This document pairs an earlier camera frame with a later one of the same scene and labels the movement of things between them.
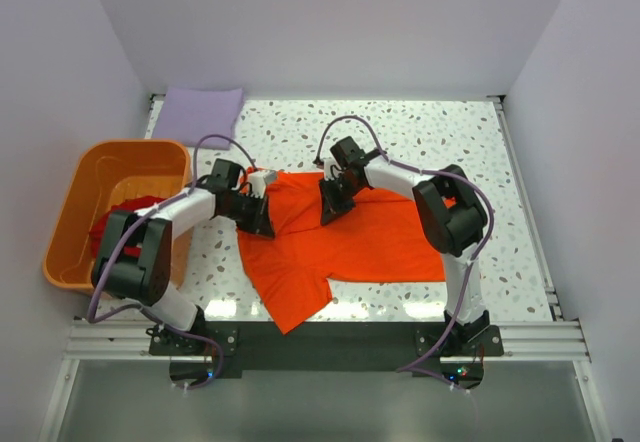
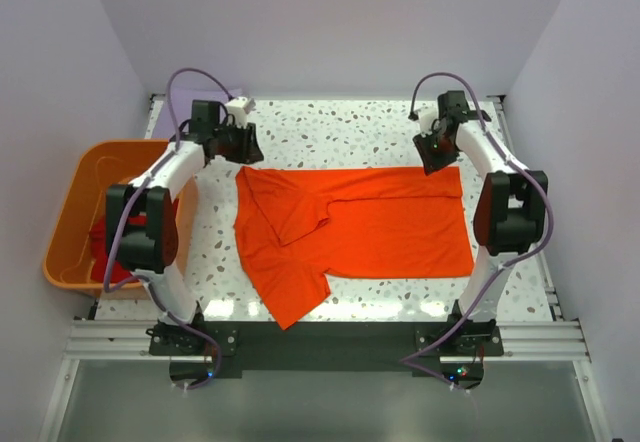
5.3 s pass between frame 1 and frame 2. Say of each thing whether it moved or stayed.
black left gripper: moved
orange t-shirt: stayed
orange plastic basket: stayed
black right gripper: moved
